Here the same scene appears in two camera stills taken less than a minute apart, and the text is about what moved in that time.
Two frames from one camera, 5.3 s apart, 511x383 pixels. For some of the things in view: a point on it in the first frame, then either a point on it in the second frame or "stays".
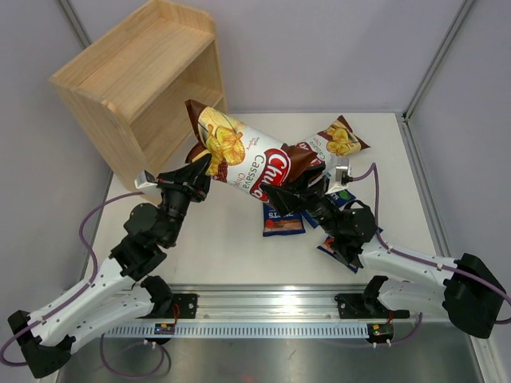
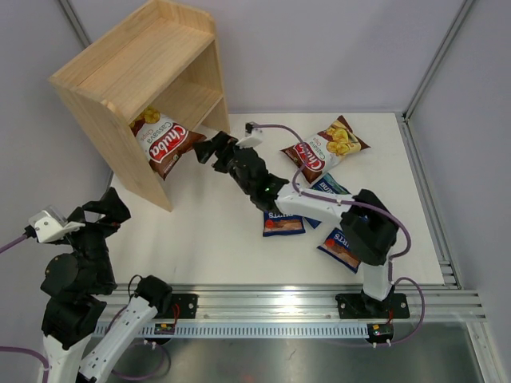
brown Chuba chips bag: [338, 140] stays
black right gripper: [287, 201] → [205, 150]
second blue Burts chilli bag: [326, 247] stays
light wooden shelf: [128, 91] stays
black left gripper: [194, 174] → [111, 205]
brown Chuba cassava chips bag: [243, 159] → [165, 140]
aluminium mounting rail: [277, 302] stays
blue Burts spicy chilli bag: [274, 224] stays
